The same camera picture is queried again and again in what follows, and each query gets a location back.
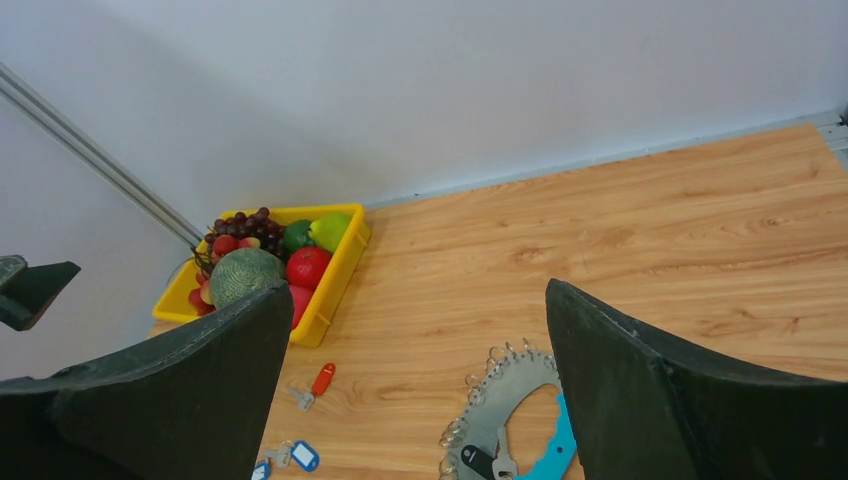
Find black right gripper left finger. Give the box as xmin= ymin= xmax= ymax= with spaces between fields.
xmin=1 ymin=282 xmax=293 ymax=479

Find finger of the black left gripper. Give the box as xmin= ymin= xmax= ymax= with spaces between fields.
xmin=1 ymin=255 xmax=81 ymax=332

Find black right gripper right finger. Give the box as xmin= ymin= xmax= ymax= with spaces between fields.
xmin=545 ymin=279 xmax=847 ymax=479

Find yellow plastic tray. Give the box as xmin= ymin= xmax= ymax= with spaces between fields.
xmin=152 ymin=204 xmax=371 ymax=348

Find small red peaches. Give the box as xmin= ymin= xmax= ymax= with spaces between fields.
xmin=188 ymin=247 xmax=251 ymax=316

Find key with blue tag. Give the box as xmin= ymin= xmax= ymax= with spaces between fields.
xmin=264 ymin=440 xmax=320 ymax=473

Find key with red tag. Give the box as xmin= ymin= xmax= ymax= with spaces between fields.
xmin=289 ymin=363 xmax=336 ymax=412

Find green netted melon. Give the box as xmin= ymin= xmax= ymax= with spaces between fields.
xmin=209 ymin=248 xmax=285 ymax=309

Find red apple lower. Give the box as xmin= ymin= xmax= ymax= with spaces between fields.
xmin=289 ymin=284 xmax=314 ymax=330

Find red apple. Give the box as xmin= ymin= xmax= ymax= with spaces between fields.
xmin=289 ymin=284 xmax=314 ymax=330
xmin=286 ymin=246 xmax=332 ymax=290

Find red apple upper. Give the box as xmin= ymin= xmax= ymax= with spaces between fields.
xmin=286 ymin=246 xmax=332 ymax=290

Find dark grape bunch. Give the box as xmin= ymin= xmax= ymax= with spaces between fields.
xmin=199 ymin=207 xmax=290 ymax=260

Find dark green lime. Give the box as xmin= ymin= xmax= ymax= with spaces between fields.
xmin=282 ymin=219 xmax=315 ymax=254

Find light green pear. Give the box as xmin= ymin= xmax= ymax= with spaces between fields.
xmin=308 ymin=213 xmax=352 ymax=253

